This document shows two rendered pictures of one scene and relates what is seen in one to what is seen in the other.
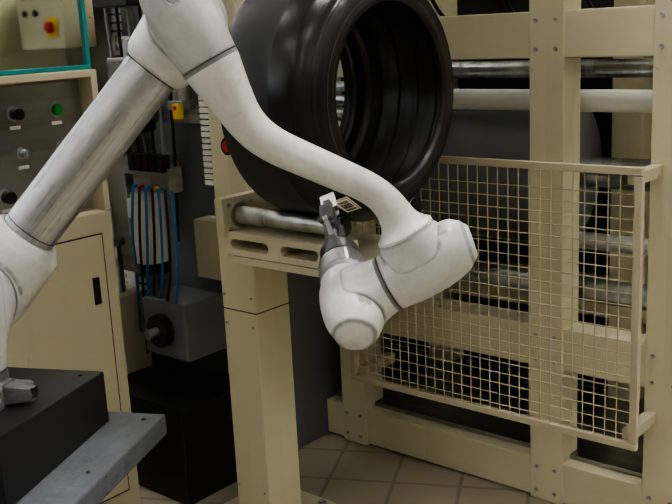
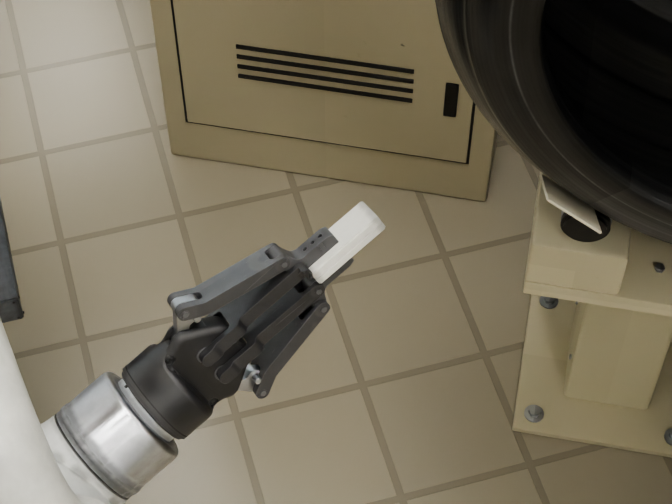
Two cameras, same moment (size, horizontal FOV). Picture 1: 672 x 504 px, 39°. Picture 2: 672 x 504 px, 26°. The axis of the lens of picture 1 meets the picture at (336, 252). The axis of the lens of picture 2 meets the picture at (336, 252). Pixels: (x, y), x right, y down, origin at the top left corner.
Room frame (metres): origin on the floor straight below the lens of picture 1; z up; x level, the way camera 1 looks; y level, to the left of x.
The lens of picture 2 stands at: (1.56, -0.59, 1.93)
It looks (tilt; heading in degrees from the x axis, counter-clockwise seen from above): 54 degrees down; 60
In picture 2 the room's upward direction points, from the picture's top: straight up
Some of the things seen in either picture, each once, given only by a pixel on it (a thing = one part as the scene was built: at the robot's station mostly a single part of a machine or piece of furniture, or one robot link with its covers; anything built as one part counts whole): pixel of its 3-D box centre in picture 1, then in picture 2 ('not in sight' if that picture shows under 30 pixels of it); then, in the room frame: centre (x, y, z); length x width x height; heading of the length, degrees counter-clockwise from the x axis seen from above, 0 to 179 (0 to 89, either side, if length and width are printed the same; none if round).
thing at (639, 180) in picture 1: (477, 288); not in sight; (2.46, -0.37, 0.65); 0.90 x 0.02 x 0.70; 49
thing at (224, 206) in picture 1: (275, 204); not in sight; (2.48, 0.15, 0.90); 0.40 x 0.03 x 0.10; 139
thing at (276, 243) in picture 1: (290, 246); (592, 127); (2.26, 0.11, 0.83); 0.36 x 0.09 x 0.06; 49
